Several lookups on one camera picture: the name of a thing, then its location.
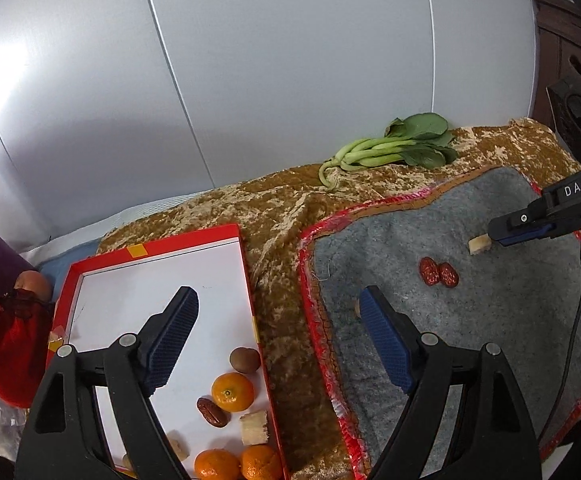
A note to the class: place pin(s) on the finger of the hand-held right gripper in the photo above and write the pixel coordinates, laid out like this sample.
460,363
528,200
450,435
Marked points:
520,220

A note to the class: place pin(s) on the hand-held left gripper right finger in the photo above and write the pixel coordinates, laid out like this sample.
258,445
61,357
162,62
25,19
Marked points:
385,340

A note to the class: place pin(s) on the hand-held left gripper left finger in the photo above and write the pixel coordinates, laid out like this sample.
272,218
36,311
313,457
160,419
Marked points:
170,340

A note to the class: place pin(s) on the red box with white inside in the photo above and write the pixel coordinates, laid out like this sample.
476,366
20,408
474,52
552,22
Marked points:
120,300

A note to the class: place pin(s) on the brown kiwi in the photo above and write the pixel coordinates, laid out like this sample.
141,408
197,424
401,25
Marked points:
244,360

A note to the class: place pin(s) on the orange mandarin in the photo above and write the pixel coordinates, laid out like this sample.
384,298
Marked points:
216,466
260,462
233,392

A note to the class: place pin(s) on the red date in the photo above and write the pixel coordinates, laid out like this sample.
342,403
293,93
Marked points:
429,271
449,275
213,412

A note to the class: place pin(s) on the small pale sugarcane piece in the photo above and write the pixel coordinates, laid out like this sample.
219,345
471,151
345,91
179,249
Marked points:
179,447

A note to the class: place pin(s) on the small brown longan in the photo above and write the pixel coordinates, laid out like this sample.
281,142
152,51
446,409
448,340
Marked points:
357,308
128,462

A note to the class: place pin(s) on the grey felt mat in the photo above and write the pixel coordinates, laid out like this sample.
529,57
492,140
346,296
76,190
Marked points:
470,335

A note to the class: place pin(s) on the pale blue sheet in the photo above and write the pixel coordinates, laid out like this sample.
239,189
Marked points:
70,250

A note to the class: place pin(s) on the reddish apple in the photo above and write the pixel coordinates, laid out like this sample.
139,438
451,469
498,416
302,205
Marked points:
33,284

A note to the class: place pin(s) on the gold velvet cloth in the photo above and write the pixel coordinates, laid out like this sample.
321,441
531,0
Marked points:
280,220

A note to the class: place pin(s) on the green bok choy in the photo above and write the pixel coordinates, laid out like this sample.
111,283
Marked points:
370,152

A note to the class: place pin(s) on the carved wooden furniture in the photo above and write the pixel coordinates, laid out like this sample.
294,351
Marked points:
555,25

